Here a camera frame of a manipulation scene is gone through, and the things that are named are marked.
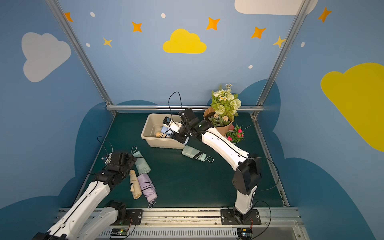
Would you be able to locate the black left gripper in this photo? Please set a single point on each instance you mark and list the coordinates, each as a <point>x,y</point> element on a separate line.
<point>129,161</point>

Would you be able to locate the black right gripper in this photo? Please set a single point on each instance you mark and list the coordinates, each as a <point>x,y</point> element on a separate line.
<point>179,135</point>

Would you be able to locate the light blue umbrella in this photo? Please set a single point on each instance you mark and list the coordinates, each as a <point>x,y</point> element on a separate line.
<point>166,130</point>

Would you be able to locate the beige yellow umbrella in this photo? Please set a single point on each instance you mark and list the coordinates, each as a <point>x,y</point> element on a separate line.
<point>161,135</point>

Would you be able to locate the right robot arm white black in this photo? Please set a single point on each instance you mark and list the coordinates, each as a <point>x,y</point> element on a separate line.
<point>247,167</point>

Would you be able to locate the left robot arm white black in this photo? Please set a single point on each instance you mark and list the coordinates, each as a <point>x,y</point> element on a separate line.
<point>73,225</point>

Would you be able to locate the mint green umbrella right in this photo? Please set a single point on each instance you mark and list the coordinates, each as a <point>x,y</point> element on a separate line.
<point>195,154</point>

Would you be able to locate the mint green umbrella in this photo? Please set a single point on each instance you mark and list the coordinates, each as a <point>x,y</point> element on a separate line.
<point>195,154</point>
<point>141,164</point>

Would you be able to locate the mint green umbrella left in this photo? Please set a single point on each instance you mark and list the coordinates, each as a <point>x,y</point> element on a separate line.
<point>141,164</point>

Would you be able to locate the beige umbrella left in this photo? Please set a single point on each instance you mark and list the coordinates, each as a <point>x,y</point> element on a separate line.
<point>135,188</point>

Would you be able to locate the beige plastic storage box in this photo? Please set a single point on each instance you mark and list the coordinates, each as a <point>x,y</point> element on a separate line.
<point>154,125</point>

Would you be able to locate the lilac purple umbrella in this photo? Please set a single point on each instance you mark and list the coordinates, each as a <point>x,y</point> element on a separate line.
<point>148,189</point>

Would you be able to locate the small white pot pink flowers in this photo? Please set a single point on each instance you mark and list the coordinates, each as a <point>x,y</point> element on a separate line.
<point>235,135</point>

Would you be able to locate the terracotta pot with white flowers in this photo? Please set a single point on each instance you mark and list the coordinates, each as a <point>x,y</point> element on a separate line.
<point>223,110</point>

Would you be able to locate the left circuit board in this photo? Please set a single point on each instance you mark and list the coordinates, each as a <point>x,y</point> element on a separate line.
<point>120,233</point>

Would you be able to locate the circuit board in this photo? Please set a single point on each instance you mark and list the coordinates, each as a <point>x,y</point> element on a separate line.
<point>120,233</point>
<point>244,233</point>

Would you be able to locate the right circuit board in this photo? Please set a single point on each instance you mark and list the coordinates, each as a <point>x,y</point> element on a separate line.
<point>244,233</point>

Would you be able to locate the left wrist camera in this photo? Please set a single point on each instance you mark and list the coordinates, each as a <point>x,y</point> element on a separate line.
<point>107,158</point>

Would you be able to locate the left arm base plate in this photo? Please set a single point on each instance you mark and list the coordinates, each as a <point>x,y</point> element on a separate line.
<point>135,216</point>

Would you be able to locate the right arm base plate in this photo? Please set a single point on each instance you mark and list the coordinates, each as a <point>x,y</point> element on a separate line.
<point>228,217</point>

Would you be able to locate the aluminium mounting rail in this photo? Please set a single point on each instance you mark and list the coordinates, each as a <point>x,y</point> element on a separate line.
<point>206,223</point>

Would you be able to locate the aluminium frame left post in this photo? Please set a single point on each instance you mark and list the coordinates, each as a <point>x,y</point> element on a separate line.
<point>59,14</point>

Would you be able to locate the aluminium frame post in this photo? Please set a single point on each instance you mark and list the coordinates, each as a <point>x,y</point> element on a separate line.
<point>59,14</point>
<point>303,11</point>

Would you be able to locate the aluminium frame right post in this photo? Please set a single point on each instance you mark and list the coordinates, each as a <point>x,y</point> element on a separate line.
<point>303,11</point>

